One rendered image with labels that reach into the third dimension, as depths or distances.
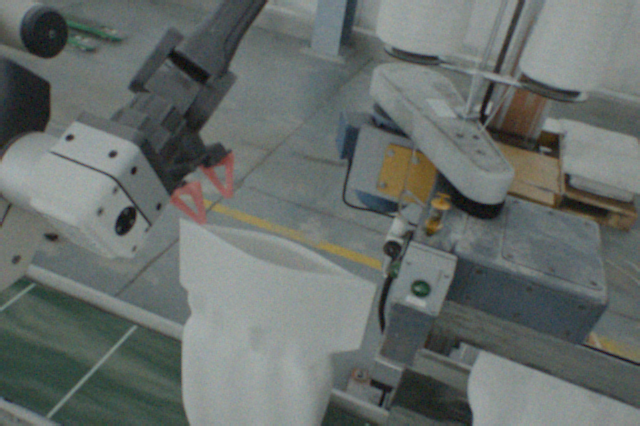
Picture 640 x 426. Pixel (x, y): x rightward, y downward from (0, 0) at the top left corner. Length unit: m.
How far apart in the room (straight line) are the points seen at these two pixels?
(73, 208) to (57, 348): 1.38
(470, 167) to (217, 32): 0.46
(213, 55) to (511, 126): 0.76
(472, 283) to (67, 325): 1.46
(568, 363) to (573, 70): 0.54
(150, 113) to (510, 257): 0.56
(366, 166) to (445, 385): 0.67
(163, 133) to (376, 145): 0.66
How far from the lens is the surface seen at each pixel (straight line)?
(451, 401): 1.62
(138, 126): 0.63
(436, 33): 0.99
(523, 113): 1.26
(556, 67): 1.00
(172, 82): 0.68
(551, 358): 1.16
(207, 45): 0.69
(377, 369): 1.02
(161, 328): 1.93
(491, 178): 0.90
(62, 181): 0.60
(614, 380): 1.19
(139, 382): 1.81
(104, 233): 0.61
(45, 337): 1.98
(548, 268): 0.88
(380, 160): 1.22
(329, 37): 5.88
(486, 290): 0.87
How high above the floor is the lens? 1.80
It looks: 34 degrees down
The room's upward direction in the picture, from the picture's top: 10 degrees clockwise
